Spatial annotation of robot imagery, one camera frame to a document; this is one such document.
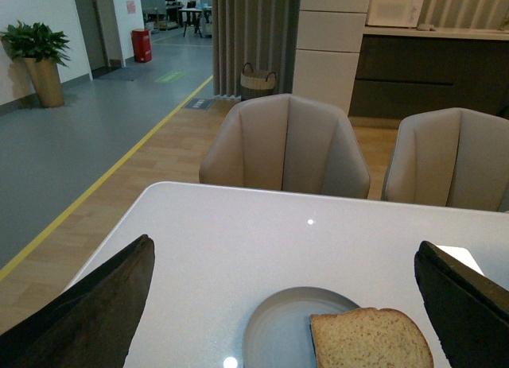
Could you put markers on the white microwave oven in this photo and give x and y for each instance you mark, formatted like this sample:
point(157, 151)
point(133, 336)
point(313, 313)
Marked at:
point(394, 13)

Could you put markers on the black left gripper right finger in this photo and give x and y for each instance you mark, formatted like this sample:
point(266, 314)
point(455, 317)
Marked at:
point(468, 311)

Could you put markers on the brown bread slice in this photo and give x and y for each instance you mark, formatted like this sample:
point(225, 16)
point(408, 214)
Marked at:
point(369, 337)

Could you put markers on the beige chair right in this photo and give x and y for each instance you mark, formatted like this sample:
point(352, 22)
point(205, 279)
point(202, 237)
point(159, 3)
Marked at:
point(453, 157)

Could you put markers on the green potted plant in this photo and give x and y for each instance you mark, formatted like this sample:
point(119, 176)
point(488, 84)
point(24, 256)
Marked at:
point(41, 50)

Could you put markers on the grey slatted partition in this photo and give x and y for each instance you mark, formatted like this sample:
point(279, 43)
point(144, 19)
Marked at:
point(262, 33)

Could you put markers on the dark kitchen counter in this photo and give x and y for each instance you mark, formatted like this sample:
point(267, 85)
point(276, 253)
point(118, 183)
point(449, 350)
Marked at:
point(398, 76)

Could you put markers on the white tall cabinet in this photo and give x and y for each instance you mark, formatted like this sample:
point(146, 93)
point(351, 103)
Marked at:
point(329, 37)

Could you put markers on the red bin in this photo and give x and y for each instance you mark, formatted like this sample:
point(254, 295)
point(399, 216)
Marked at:
point(141, 45)

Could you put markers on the grey round plate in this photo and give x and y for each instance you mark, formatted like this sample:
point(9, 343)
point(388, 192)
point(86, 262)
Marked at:
point(278, 332)

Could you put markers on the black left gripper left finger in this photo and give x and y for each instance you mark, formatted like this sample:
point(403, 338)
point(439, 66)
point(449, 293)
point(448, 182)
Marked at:
point(92, 323)

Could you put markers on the beige chair left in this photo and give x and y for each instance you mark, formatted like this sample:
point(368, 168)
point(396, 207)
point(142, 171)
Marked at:
point(287, 143)

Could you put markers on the beige chair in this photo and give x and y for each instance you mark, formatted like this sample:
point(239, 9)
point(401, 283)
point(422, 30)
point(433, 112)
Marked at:
point(287, 143)
point(453, 157)

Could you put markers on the distant table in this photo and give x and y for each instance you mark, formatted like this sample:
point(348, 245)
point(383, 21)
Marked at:
point(194, 14)

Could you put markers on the woven basket with handles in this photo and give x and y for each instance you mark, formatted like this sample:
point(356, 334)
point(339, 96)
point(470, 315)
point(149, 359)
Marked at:
point(256, 83)

